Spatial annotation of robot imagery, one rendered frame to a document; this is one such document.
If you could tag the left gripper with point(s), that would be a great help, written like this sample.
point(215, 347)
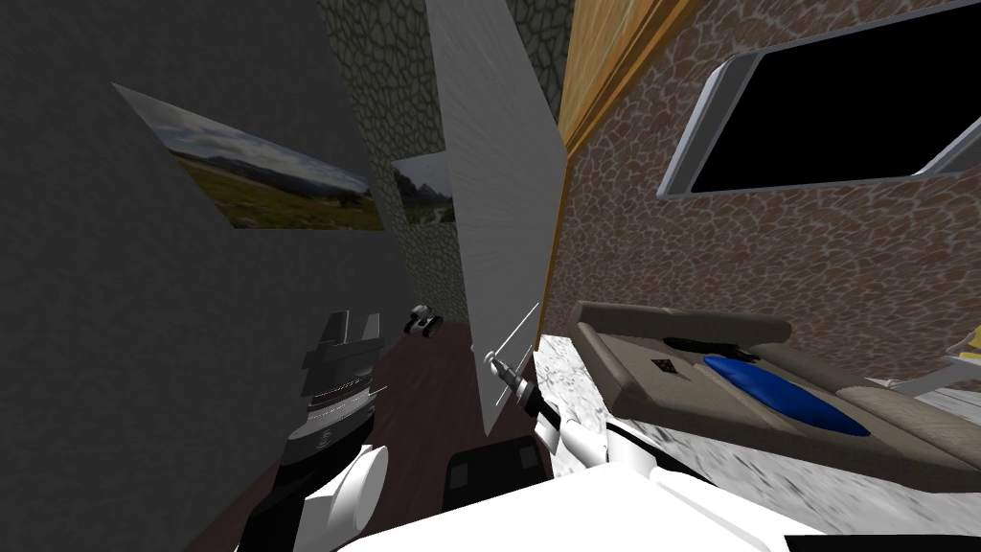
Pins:
point(341, 364)

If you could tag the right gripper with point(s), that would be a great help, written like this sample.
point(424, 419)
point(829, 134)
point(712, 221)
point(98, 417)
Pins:
point(549, 415)

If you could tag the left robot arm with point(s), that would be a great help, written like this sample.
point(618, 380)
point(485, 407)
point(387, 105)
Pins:
point(345, 491)

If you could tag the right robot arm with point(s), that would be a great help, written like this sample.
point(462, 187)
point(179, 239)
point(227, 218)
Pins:
point(582, 445)

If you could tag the small black white object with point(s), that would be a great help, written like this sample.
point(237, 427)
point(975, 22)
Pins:
point(424, 322)

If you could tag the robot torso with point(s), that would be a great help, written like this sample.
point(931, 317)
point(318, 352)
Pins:
point(575, 521)

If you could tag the grey white door leaf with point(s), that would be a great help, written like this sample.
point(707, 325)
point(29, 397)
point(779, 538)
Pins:
point(498, 192)

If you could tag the grey framed dark window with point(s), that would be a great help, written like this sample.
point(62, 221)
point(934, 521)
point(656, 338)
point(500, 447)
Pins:
point(828, 100)

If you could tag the small mountain wall picture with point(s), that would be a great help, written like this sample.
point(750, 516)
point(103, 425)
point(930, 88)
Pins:
point(425, 192)

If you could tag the wide landscape wall picture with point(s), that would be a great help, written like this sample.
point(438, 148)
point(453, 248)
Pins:
point(260, 180)

